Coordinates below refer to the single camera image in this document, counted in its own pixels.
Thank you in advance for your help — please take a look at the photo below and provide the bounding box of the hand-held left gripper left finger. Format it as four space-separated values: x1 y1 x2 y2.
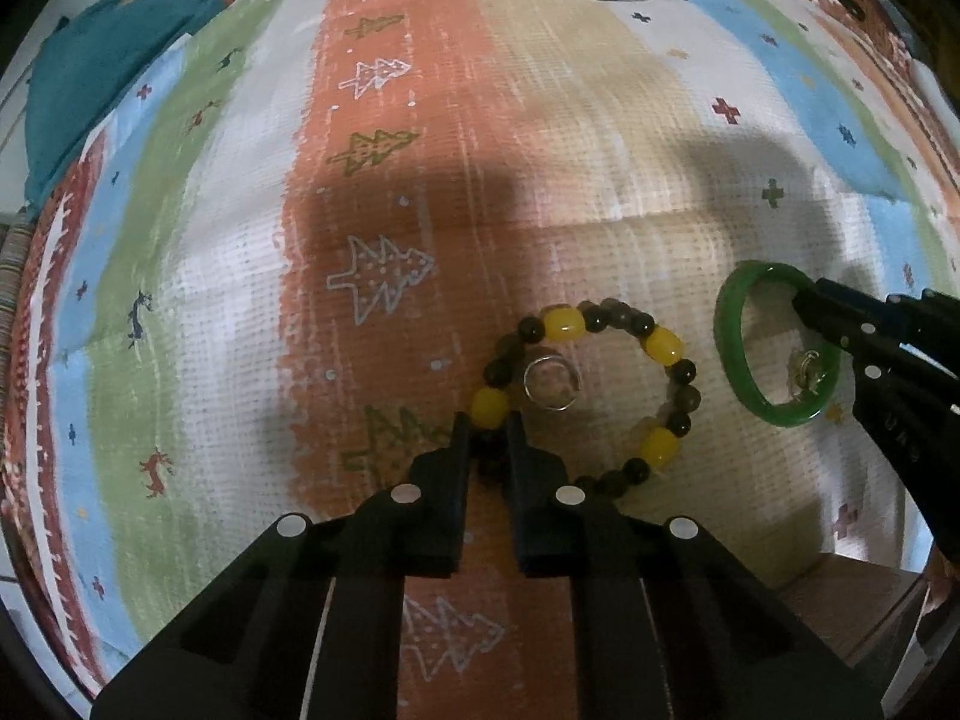
90 411 475 720

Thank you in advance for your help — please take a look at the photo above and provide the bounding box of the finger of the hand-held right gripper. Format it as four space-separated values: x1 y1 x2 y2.
792 286 929 467
814 277 960 370

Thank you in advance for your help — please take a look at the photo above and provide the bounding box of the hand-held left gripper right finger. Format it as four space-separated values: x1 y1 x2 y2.
504 411 887 720

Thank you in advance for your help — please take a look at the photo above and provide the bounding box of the green jade bangle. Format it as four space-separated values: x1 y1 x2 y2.
712 260 842 429

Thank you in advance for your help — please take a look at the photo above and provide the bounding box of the metal tin box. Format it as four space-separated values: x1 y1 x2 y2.
772 550 938 670

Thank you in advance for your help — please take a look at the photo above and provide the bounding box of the yellow and dark bead bracelet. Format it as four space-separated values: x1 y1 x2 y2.
470 300 704 485

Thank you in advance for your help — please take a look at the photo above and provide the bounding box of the small metal earring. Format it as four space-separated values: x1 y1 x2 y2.
784 349 833 401

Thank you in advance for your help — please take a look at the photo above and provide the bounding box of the striped patterned blanket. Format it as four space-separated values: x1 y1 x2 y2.
0 0 960 720

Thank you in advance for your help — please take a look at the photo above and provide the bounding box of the brown striped pillow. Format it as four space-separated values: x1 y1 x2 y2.
0 216 32 362

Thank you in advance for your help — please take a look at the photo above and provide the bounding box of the teal cloth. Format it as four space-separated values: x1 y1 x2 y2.
22 0 230 205

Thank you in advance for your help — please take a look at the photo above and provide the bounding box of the silver ring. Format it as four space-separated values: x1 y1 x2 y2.
523 356 583 413

